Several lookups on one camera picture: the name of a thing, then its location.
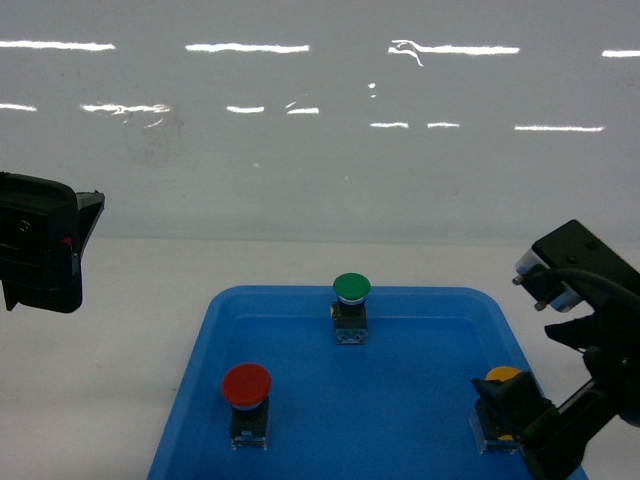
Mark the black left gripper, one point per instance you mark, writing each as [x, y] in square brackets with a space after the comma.
[45, 226]

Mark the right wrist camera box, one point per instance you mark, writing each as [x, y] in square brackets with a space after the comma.
[570, 265]

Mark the blue plastic tray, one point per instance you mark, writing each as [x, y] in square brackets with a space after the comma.
[396, 407]

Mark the red mushroom push button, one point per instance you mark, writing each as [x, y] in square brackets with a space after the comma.
[246, 388]

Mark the green mushroom push button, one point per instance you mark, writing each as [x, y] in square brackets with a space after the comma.
[348, 311]

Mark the yellow mushroom push button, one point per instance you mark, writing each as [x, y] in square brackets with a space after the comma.
[500, 400]

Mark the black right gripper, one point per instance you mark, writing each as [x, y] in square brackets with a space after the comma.
[595, 380]

